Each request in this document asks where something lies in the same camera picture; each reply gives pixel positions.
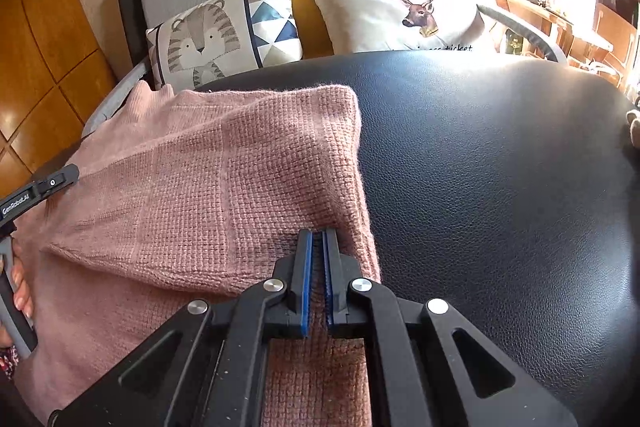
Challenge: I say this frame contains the wooden desk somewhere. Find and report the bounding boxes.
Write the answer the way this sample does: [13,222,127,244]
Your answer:
[492,0,626,58]

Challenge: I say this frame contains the person's left hand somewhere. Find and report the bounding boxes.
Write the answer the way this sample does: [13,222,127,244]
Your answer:
[10,241,35,321]

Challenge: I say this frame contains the tiger print cushion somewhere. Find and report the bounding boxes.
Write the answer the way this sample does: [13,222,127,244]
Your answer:
[146,0,304,92]

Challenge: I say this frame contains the pink knit sweater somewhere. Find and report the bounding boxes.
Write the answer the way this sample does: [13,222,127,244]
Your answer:
[10,82,383,427]

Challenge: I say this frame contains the deer print cushion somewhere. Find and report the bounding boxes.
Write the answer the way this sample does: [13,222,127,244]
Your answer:
[307,0,493,55]

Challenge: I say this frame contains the wooden chair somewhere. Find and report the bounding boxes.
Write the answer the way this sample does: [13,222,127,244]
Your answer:
[567,2,638,88]

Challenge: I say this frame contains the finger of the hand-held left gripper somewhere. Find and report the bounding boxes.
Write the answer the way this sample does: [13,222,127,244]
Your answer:
[0,163,81,224]

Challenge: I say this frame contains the black rolled mat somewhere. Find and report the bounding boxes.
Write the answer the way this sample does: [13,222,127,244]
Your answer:
[115,0,151,68]

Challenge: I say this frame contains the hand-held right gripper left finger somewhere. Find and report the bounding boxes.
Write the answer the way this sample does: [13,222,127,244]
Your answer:
[47,228,315,427]

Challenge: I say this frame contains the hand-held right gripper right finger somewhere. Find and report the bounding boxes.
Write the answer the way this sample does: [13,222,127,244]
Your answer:
[322,228,578,427]

